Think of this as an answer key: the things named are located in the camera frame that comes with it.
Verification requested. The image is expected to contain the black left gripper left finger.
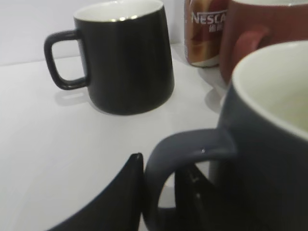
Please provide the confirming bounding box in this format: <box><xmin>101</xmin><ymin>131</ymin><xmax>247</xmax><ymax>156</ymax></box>
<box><xmin>50</xmin><ymin>153</ymin><xmax>143</xmax><ymax>231</ymax></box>

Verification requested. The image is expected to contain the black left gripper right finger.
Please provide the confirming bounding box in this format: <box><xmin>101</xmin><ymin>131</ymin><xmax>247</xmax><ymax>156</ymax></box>
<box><xmin>175</xmin><ymin>164</ymin><xmax>218</xmax><ymax>231</ymax></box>

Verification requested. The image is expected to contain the dark grey ceramic mug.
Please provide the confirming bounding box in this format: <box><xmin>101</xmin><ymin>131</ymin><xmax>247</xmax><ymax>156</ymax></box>
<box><xmin>142</xmin><ymin>40</ymin><xmax>308</xmax><ymax>231</ymax></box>

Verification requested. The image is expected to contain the black ceramic mug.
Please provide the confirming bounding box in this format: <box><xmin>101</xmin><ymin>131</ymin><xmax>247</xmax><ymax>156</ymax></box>
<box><xmin>44</xmin><ymin>0</ymin><xmax>175</xmax><ymax>115</ymax></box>

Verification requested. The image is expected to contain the red-brown ceramic mug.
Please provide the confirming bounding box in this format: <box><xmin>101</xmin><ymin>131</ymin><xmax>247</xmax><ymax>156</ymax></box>
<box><xmin>219</xmin><ymin>0</ymin><xmax>308</xmax><ymax>83</ymax></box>

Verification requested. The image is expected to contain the brown Nescafe coffee bottle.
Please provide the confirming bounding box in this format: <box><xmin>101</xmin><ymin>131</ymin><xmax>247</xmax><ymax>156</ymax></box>
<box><xmin>184</xmin><ymin>0</ymin><xmax>229</xmax><ymax>67</ymax></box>

